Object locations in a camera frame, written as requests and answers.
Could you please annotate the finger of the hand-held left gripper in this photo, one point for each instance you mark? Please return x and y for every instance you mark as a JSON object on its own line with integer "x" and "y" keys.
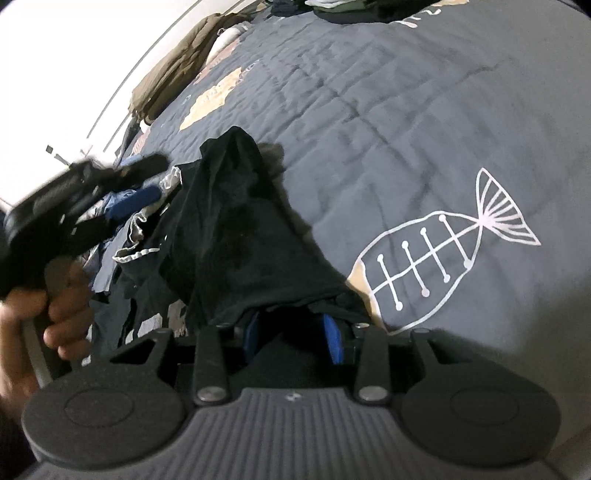
{"x": 147, "y": 194}
{"x": 143, "y": 165}

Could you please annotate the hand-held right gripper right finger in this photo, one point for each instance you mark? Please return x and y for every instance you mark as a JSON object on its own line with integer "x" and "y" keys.
{"x": 332, "y": 339}

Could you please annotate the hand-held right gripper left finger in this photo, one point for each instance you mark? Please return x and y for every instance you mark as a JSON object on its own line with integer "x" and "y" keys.
{"x": 253, "y": 337}

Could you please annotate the black printed T-shirt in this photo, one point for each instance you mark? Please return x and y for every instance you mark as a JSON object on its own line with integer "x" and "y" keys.
{"x": 240, "y": 230}

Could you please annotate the pile of black clothes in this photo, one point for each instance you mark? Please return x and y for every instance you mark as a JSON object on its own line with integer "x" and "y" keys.
{"x": 120, "y": 300}

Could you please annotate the person's left hand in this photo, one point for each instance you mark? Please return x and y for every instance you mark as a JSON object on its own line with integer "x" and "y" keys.
{"x": 64, "y": 318}

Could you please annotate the brown folded blanket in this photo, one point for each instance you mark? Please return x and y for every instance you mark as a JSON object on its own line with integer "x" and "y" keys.
{"x": 180, "y": 69}

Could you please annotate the black crumpled cloth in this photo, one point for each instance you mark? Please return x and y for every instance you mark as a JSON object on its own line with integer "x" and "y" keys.
{"x": 288, "y": 5}

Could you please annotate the grey printed quilt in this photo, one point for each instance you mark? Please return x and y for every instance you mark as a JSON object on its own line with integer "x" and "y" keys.
{"x": 415, "y": 115}

